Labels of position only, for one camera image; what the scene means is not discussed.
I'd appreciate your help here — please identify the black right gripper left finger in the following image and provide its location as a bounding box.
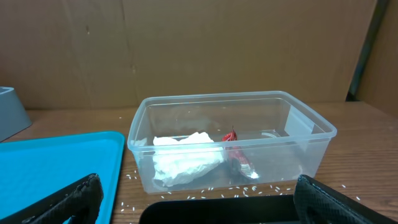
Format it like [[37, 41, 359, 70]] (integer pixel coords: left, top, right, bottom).
[[1, 173, 104, 224]]

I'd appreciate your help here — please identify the grey dish rack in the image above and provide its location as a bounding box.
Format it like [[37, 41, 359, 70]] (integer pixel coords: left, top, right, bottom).
[[0, 86, 32, 141]]

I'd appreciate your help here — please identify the red snack wrapper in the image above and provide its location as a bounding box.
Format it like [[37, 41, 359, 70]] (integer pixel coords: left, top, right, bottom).
[[224, 146, 259, 182]]

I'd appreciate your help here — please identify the teal serving tray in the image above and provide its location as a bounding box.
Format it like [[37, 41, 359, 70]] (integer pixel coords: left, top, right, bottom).
[[1, 131, 125, 223]]

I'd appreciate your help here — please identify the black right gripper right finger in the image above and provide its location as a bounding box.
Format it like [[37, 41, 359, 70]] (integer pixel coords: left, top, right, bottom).
[[294, 175, 397, 224]]

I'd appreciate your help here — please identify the white napkin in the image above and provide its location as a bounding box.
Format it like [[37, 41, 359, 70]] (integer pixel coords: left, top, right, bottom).
[[152, 132, 224, 187]]

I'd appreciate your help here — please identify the clear plastic bin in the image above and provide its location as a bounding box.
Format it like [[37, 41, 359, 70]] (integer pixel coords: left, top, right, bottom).
[[127, 91, 337, 194]]

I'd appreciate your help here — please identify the black plastic tray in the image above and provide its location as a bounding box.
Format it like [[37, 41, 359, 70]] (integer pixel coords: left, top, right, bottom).
[[138, 194, 398, 224]]

